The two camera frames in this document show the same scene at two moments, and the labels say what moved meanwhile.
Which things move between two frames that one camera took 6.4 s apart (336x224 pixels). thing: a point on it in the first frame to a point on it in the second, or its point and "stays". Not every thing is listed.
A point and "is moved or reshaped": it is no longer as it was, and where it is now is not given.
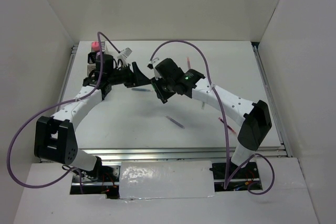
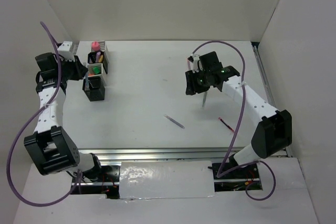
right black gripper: (160, 94) to (191, 86)
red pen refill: (227, 126) stays
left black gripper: (136, 78) to (80, 68)
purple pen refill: (175, 121) stays
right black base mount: (249, 171) stays
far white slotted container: (103, 46) stays
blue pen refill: (140, 89) is moved or reshaped
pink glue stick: (95, 45) stays
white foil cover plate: (168, 179) stays
